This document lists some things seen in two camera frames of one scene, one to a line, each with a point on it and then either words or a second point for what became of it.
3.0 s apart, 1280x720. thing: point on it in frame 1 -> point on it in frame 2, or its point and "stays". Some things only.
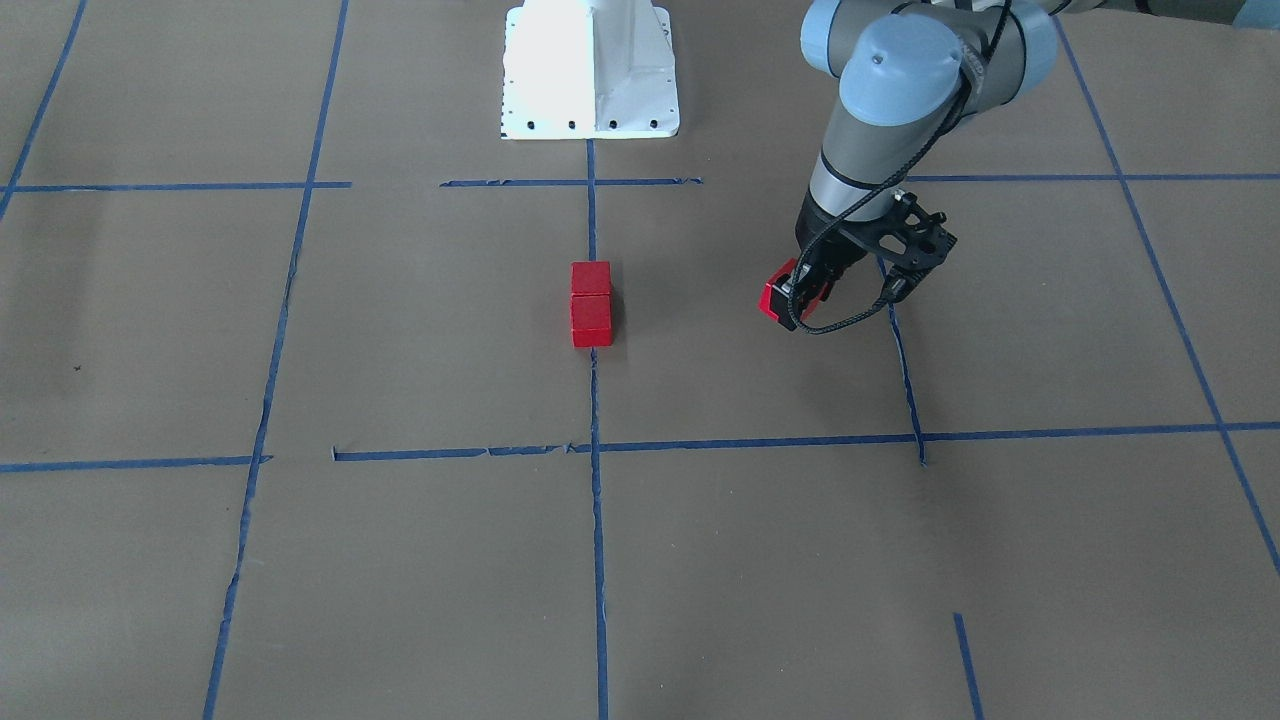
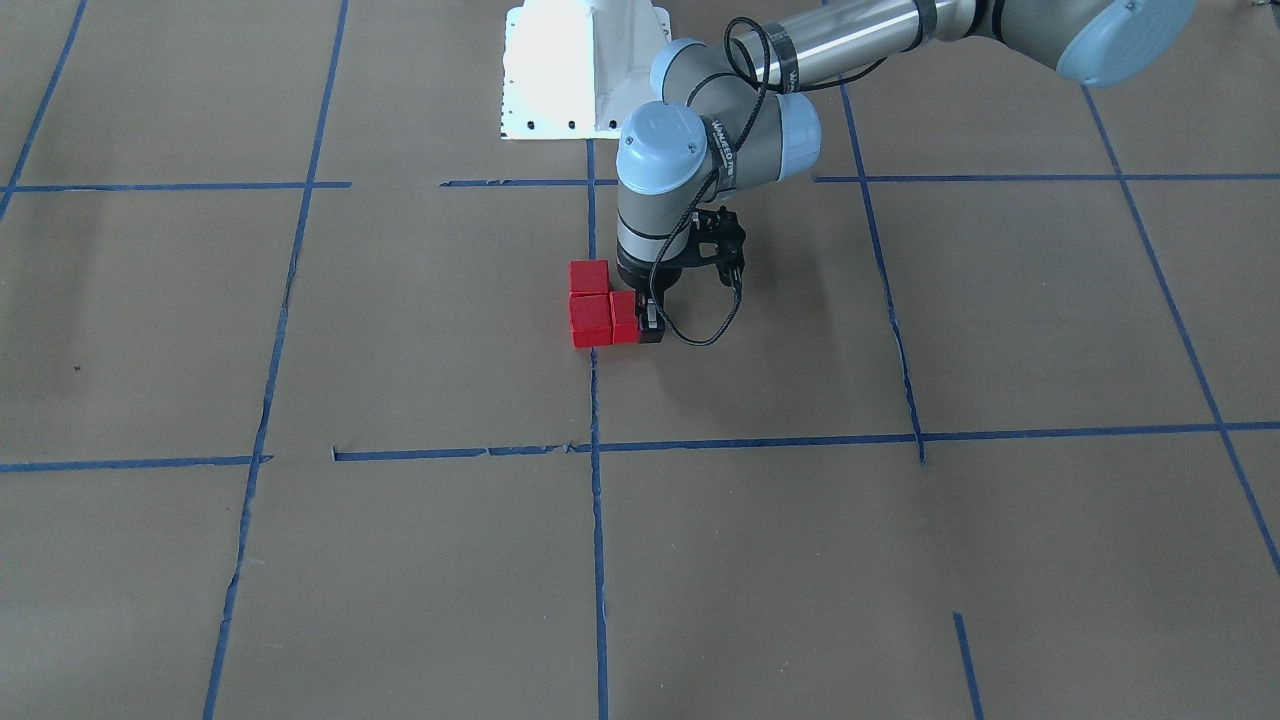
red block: x=591 y=319 stays
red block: x=764 y=302 -> x=624 y=319
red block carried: x=590 y=277 stays
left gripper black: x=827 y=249 -> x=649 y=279
